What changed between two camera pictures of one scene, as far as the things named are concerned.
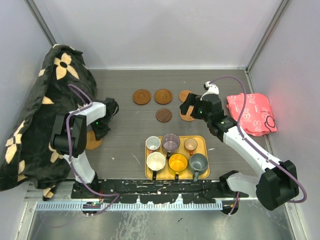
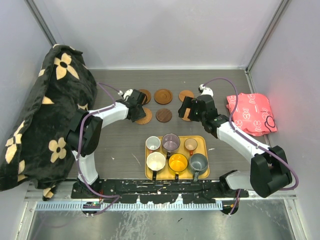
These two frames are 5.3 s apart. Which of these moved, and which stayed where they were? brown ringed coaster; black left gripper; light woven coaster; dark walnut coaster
Moved: light woven coaster; black left gripper
Stayed: brown ringed coaster; dark walnut coaster
